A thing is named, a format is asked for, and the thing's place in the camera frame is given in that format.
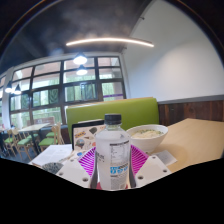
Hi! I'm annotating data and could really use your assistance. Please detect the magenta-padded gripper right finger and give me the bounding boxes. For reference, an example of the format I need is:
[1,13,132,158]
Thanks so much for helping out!
[128,143,172,189]

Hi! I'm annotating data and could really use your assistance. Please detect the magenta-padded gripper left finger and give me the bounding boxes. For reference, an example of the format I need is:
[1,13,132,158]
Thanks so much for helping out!
[54,145,98,189]

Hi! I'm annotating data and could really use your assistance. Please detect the clear plastic drink bottle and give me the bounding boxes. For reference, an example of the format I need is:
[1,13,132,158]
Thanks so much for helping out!
[94,113,132,191]

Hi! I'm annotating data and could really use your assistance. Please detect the small clear plastic packet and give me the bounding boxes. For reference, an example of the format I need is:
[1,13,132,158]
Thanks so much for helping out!
[153,149,178,167]

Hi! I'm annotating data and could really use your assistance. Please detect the speckled green-white ceramic mug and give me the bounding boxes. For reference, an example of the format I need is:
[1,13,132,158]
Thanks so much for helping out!
[41,161,65,175]

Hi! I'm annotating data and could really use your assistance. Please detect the white printed paper sheet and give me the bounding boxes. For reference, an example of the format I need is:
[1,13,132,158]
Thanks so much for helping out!
[29,143,74,167]

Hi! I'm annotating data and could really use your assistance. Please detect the white ceramic bowl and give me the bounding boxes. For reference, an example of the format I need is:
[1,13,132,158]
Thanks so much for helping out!
[125,124,169,154]

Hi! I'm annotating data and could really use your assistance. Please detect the black sticker-covered laptop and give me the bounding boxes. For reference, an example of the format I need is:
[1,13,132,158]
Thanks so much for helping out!
[71,118,106,153]

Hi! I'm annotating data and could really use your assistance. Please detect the wooden chairs with green seats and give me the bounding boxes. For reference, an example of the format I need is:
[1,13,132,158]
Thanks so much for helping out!
[1,122,66,161]

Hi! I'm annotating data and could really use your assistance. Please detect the light wooden dining table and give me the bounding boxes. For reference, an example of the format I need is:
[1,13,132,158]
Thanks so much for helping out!
[18,122,51,153]

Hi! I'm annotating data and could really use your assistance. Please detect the green upholstered booth bench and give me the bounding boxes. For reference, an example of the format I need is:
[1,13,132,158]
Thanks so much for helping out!
[65,97,160,143]

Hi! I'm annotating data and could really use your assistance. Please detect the hanging pendant ceiling lamps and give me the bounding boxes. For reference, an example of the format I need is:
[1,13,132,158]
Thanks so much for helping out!
[3,51,89,96]

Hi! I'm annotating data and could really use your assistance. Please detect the curved linear ceiling light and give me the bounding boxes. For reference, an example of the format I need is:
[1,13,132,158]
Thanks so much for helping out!
[65,36,155,48]

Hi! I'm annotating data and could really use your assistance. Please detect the large dark-framed window wall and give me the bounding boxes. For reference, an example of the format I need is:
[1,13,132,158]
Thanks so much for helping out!
[0,55,127,131]

